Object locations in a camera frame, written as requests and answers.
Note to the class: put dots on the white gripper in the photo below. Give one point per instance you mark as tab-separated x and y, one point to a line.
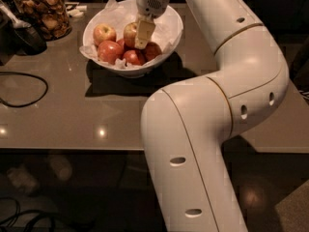
151	3

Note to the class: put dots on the yellow-red apple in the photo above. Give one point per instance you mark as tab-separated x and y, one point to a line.
104	32
129	34

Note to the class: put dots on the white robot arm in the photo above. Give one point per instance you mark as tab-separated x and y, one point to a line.
184	124

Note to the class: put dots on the right red apple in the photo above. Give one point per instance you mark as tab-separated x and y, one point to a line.
151	51

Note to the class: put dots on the small hidden red apple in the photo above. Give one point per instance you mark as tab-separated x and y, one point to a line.
121	43

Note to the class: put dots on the front middle red apple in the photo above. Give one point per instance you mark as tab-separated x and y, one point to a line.
134	57

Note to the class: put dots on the white ceramic bowl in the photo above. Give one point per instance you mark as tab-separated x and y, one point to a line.
170	26

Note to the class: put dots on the front left red apple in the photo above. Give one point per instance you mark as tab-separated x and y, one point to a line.
109	51

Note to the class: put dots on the white tissue paper liner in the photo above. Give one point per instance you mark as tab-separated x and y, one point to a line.
112	13

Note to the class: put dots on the small white items on table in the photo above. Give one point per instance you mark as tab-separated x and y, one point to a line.
76	10

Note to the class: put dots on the glass jar of dried chips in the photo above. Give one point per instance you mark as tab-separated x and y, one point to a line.
50	16

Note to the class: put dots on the black round device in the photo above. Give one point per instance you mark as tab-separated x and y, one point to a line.
30	40

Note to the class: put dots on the white spoon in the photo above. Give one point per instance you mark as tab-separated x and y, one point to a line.
17	23

